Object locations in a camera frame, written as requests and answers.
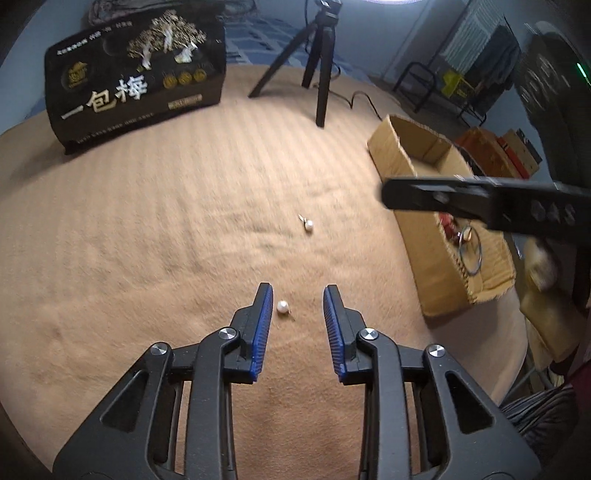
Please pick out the black tripod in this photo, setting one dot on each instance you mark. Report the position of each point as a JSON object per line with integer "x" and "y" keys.
{"x": 321, "y": 69}

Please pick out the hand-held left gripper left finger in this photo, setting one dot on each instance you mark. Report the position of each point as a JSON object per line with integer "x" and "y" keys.
{"x": 263, "y": 323}

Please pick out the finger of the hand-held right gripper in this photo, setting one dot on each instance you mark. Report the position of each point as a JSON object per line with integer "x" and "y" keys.
{"x": 461, "y": 196}

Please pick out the orange box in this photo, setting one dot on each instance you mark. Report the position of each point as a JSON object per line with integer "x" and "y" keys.
{"x": 489, "y": 147}

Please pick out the black snack bag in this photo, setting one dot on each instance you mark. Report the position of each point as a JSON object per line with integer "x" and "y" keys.
{"x": 138, "y": 78}

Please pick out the black bangle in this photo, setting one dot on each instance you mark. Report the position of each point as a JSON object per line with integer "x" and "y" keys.
{"x": 480, "y": 258}

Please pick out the dark hanging clothes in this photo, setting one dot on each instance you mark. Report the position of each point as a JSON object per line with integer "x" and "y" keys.
{"x": 498, "y": 64}

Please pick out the folded floral quilt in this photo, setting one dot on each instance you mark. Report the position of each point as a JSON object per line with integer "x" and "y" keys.
{"x": 161, "y": 9}

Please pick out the striped cloth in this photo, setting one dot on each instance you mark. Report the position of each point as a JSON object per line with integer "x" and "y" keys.
{"x": 540, "y": 410}

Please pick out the black metal rack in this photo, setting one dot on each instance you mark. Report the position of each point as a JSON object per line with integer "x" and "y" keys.
{"x": 415, "y": 74}

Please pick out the pearl earring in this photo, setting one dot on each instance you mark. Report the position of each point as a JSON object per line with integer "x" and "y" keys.
{"x": 282, "y": 307}
{"x": 309, "y": 225}

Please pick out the yellow box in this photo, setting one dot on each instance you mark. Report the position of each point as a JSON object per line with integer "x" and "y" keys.
{"x": 455, "y": 83}

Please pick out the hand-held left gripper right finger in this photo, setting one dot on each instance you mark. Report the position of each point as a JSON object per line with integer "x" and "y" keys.
{"x": 333, "y": 327}

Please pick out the blue patterned bed sheet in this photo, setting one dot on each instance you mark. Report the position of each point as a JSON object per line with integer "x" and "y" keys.
{"x": 277, "y": 41}

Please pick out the person's right hand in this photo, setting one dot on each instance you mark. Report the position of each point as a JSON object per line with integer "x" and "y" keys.
{"x": 542, "y": 267}

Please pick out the cardboard box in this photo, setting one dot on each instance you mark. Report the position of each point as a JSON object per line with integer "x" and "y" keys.
{"x": 443, "y": 277}

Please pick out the white striped towel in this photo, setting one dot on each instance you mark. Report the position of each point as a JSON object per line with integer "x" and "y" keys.
{"x": 471, "y": 37}

